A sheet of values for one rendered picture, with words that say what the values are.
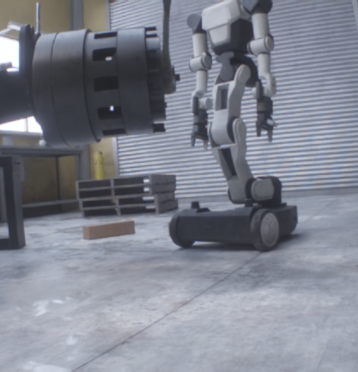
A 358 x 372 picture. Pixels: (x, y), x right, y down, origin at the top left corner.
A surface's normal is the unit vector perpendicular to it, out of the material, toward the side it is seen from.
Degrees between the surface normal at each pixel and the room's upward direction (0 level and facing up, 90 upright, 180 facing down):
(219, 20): 90
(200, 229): 90
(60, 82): 98
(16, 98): 90
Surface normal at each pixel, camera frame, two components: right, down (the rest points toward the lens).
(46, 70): -0.02, -0.06
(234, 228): -0.70, 0.07
